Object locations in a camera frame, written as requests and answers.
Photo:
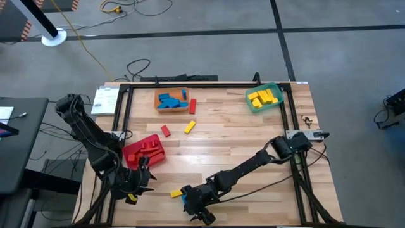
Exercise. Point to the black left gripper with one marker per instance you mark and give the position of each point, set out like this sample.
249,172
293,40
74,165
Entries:
129,183

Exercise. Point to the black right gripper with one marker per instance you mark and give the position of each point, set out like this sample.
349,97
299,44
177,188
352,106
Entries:
199,199

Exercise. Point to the yellow block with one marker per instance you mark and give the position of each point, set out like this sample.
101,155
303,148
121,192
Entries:
176,193
190,127
257,103
267,100
262,95
269,94
253,95

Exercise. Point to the red plastic bin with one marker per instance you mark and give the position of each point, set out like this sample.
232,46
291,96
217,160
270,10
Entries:
139,141

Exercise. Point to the long blue block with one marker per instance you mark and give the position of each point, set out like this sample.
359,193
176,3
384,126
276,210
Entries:
164,106

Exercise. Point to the long red block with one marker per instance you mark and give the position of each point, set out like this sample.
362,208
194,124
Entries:
192,106

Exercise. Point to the small yellow cube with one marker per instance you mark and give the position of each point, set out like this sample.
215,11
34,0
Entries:
275,100

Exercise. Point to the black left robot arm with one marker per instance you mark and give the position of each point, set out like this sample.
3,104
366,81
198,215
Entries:
95,142

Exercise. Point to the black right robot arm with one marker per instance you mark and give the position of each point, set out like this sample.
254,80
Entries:
246,164

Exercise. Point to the orange translucent plastic bin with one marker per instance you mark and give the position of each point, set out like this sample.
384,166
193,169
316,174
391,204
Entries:
172,110

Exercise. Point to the white booklet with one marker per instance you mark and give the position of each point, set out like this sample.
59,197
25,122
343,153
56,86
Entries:
106,99

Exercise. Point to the teal translucent plastic bin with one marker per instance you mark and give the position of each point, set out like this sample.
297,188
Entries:
264,109

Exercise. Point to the black power strip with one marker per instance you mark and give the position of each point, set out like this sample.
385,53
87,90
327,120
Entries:
196,78

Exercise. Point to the black desk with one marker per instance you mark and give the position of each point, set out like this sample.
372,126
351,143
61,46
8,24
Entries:
22,152

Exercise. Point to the dark tablet screen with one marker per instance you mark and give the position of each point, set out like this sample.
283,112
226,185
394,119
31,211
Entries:
6,130

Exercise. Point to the white paper sheet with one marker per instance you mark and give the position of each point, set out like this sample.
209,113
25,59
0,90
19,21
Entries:
5,114

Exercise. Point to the hazard-striped dark platform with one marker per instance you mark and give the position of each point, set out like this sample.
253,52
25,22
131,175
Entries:
60,4
9,25

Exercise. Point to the black aluminium table frame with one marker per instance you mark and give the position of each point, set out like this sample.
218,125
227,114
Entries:
205,85

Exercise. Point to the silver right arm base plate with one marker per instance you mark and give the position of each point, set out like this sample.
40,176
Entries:
311,134

